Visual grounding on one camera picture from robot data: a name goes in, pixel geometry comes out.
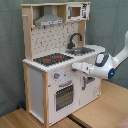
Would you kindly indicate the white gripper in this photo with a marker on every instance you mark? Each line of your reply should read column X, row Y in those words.
column 84, row 67

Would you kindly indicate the toy microwave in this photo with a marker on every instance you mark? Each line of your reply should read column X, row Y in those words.
column 77, row 11

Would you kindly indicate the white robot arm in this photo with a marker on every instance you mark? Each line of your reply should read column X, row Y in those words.
column 105, row 65

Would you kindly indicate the black toy stovetop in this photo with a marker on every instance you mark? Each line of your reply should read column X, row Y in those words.
column 52, row 59

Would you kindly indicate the grey ice dispenser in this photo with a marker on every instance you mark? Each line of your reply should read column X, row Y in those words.
column 90, row 79

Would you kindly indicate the grey range hood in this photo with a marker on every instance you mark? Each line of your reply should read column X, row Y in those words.
column 48, row 18

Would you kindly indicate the wooden toy kitchen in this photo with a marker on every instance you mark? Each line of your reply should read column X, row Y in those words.
column 40, row 84

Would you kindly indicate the grey toy sink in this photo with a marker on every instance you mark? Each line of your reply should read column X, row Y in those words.
column 79, row 51

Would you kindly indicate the toy oven door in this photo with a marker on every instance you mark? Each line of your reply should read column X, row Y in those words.
column 64, row 97

